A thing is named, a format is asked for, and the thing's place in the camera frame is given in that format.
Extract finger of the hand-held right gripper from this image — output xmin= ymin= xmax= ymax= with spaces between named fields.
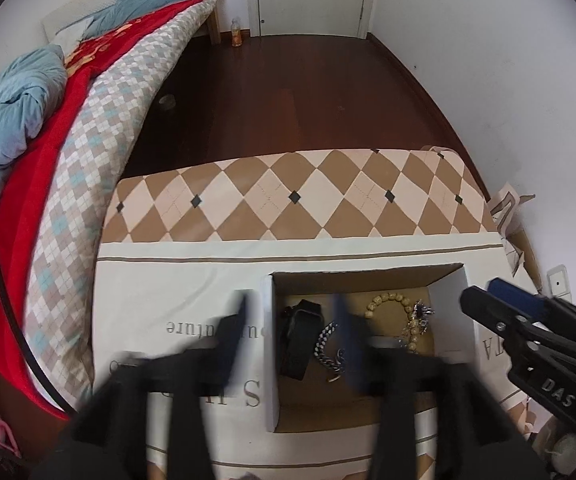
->
xmin=459 ymin=285 xmax=543 ymax=343
xmin=486 ymin=277 xmax=551 ymax=313

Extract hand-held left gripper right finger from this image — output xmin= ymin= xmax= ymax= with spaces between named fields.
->
xmin=332 ymin=292 xmax=544 ymax=480

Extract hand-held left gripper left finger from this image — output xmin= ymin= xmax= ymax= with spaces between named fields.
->
xmin=33 ymin=289 xmax=249 ymax=480

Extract thick silver chain bracelet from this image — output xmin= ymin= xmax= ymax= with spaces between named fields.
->
xmin=312 ymin=322 xmax=349 ymax=384

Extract cardboard box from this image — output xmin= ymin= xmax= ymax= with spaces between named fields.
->
xmin=259 ymin=262 xmax=479 ymax=434

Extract black fitness band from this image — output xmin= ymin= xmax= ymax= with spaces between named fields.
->
xmin=278 ymin=298 xmax=325 ymax=382

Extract wooden bead bracelet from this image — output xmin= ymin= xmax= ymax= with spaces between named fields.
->
xmin=365 ymin=292 xmax=419 ymax=357

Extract thin silver chain necklace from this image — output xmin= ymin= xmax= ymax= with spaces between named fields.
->
xmin=407 ymin=299 xmax=436 ymax=322

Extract white power strip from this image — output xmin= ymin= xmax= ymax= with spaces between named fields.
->
xmin=546 ymin=264 xmax=574 ymax=302

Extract pink hanger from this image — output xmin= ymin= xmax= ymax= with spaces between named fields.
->
xmin=0 ymin=413 xmax=22 ymax=459

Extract bed with red blanket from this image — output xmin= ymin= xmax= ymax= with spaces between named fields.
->
xmin=0 ymin=0 xmax=209 ymax=422

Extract checked bed sheet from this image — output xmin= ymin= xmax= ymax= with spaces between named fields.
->
xmin=22 ymin=0 xmax=219 ymax=403

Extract light blue duvet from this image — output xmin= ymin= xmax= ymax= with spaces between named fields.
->
xmin=0 ymin=44 xmax=69 ymax=293

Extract white pillow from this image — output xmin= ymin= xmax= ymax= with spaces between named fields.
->
xmin=48 ymin=16 xmax=95 ymax=53

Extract blue grey blanket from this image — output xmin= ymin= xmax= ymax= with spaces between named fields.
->
xmin=87 ymin=0 xmax=209 ymax=37

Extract black cable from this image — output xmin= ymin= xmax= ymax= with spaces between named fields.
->
xmin=0 ymin=194 xmax=80 ymax=417

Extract wooden bed frame leg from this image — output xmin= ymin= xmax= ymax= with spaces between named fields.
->
xmin=207 ymin=9 xmax=224 ymax=45

